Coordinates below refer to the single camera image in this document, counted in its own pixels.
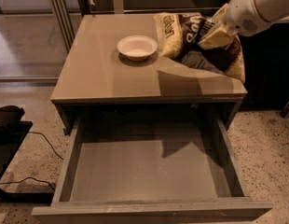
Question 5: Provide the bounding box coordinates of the black cable on floor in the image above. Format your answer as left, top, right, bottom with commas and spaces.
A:
0, 131, 64, 192

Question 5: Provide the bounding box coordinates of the open grey top drawer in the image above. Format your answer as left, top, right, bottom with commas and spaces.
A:
32, 117, 272, 224

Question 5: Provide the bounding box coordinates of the white paper bowl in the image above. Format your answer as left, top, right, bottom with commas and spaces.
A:
117, 35, 158, 62

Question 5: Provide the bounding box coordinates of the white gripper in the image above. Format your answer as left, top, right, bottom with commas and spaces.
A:
198, 0, 272, 49

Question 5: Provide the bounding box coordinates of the brown chip bag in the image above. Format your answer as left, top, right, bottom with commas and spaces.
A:
154, 12, 245, 83

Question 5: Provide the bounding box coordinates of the black stand base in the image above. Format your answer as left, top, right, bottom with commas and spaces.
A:
0, 105, 53, 203

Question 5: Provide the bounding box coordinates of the small dark floor object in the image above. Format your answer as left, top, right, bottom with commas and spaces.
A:
280, 102, 289, 119

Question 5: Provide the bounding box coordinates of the grey cabinet with counter top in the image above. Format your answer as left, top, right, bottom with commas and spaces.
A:
51, 14, 247, 131

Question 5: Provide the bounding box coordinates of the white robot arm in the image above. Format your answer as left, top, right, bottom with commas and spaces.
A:
198, 0, 289, 49

